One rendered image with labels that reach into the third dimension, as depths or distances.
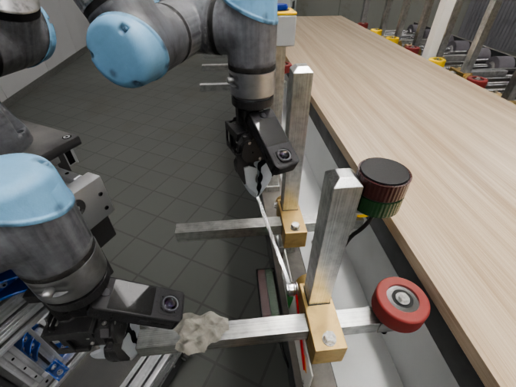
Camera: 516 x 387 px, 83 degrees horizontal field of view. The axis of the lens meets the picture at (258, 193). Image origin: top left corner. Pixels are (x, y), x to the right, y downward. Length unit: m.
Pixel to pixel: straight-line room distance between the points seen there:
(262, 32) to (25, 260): 0.38
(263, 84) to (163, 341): 0.42
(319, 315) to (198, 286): 1.14
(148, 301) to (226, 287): 1.16
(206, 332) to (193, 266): 1.19
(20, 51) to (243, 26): 0.43
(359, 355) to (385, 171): 0.51
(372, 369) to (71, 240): 0.65
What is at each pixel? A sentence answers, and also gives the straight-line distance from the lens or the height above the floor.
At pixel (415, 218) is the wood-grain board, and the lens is 0.68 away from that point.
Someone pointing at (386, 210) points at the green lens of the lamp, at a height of 1.09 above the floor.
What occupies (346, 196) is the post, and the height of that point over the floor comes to 1.10.
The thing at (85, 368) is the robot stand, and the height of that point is 0.21.
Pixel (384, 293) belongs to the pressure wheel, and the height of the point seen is 0.91.
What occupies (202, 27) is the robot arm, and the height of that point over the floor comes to 1.24.
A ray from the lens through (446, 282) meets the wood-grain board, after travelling 0.59.
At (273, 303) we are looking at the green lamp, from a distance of 0.71.
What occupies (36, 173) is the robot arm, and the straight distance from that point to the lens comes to 0.31.
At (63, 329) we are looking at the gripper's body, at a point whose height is 0.96.
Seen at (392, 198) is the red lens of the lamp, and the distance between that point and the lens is 0.36.
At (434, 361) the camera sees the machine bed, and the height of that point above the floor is 0.77.
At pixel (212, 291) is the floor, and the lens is 1.57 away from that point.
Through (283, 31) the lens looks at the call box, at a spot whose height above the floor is 1.18.
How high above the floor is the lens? 1.32
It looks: 40 degrees down
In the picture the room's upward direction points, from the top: straight up
